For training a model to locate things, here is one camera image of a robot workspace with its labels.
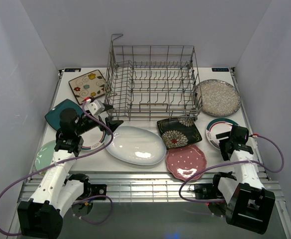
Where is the light green round plate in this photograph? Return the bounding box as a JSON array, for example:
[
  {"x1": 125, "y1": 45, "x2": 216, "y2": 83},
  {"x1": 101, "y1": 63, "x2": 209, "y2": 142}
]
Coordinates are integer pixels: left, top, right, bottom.
[{"x1": 34, "y1": 140, "x2": 56, "y2": 171}]

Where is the aluminium table frame rail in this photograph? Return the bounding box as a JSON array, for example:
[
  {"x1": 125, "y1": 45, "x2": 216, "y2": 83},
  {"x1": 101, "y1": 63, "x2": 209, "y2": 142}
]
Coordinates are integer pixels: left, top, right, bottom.
[{"x1": 17, "y1": 67, "x2": 285, "y2": 204}]

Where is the beige square flower plate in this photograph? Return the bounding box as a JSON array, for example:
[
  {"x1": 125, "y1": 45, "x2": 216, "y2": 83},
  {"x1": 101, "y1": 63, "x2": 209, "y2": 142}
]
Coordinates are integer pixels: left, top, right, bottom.
[{"x1": 69, "y1": 70, "x2": 105, "y2": 105}]

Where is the grey wire dish rack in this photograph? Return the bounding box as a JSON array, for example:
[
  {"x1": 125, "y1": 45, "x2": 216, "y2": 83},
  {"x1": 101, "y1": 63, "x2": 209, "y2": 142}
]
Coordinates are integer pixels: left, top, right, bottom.
[{"x1": 104, "y1": 34, "x2": 203, "y2": 121}]

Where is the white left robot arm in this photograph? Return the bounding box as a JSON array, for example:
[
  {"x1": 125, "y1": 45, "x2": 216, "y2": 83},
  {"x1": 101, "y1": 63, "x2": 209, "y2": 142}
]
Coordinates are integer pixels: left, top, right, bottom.
[{"x1": 17, "y1": 100, "x2": 123, "y2": 239}]

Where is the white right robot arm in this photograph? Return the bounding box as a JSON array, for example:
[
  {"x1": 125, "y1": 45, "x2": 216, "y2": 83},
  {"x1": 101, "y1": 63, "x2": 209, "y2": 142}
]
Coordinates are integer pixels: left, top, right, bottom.
[{"x1": 210, "y1": 125, "x2": 275, "y2": 234}]

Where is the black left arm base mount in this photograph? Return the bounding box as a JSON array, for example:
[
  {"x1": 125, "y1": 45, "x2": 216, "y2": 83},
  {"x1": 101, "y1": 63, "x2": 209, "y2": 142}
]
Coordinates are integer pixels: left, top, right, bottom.
[{"x1": 88, "y1": 184, "x2": 107, "y2": 203}]

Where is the teal square plate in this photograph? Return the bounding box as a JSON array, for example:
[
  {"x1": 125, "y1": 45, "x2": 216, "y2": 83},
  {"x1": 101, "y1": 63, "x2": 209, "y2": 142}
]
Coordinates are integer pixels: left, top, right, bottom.
[{"x1": 45, "y1": 99, "x2": 83, "y2": 131}]

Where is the white oval plate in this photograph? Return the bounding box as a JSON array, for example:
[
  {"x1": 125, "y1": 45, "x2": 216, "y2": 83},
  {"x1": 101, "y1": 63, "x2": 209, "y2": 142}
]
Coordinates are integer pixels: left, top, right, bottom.
[{"x1": 104, "y1": 126, "x2": 167, "y2": 166}]

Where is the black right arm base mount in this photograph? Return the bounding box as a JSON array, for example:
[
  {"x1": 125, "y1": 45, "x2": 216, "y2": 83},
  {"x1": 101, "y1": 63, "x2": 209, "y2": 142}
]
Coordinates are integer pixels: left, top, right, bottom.
[{"x1": 194, "y1": 183, "x2": 216, "y2": 200}]

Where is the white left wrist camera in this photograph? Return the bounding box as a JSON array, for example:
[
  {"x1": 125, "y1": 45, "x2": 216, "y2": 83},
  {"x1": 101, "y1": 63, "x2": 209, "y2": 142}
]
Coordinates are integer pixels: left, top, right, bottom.
[{"x1": 83, "y1": 98, "x2": 105, "y2": 116}]

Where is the white plate teal red rim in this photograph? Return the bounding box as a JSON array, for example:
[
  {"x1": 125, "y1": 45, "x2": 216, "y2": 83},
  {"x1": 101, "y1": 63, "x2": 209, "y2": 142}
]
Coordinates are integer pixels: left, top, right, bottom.
[
  {"x1": 81, "y1": 127, "x2": 105, "y2": 151},
  {"x1": 205, "y1": 118, "x2": 238, "y2": 150}
]

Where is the black square floral plate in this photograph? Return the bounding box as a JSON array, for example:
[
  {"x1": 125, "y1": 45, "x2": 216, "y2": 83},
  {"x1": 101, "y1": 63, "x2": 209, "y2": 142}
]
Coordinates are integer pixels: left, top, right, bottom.
[{"x1": 157, "y1": 117, "x2": 202, "y2": 149}]

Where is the right blue label sticker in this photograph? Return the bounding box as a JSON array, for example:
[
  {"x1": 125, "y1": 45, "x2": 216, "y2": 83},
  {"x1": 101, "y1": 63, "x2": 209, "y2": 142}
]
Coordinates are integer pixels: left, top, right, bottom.
[{"x1": 211, "y1": 68, "x2": 229, "y2": 72}]

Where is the speckled beige blue round plate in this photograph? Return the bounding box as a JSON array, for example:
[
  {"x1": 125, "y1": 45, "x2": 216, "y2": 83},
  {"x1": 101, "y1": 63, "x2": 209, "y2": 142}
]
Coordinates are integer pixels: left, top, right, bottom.
[{"x1": 196, "y1": 79, "x2": 241, "y2": 118}]

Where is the pink polka dot plate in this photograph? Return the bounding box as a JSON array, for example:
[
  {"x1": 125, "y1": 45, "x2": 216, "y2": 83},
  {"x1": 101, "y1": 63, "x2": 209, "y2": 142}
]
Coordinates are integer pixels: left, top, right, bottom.
[{"x1": 166, "y1": 145, "x2": 207, "y2": 181}]

